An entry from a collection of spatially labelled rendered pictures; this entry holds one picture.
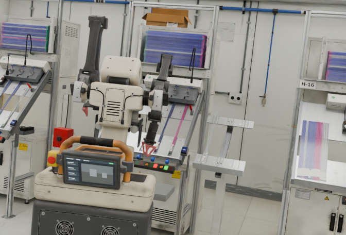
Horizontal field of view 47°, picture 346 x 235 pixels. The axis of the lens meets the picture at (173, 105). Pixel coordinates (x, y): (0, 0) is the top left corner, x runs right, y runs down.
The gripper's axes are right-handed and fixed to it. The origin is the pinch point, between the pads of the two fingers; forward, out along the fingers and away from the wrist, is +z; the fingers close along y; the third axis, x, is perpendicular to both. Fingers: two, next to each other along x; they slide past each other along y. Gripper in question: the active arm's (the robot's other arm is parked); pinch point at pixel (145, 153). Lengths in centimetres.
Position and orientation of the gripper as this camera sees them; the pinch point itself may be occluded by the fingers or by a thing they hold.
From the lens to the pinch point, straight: 251.0
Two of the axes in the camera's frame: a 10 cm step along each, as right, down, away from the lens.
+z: -2.6, 9.6, -0.3
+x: 9.3, 2.6, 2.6
